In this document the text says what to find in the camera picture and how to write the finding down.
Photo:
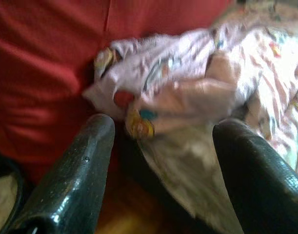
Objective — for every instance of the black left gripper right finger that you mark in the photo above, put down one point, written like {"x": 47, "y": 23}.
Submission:
{"x": 261, "y": 185}

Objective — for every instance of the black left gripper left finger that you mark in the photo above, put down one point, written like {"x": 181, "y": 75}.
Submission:
{"x": 73, "y": 175}

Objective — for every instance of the pink cartoon print blanket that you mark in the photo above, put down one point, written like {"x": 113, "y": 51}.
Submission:
{"x": 187, "y": 73}

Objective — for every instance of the black round waste bin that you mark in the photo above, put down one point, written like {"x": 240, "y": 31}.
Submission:
{"x": 20, "y": 187}

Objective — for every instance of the red cushion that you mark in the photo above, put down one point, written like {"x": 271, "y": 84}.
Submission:
{"x": 41, "y": 61}

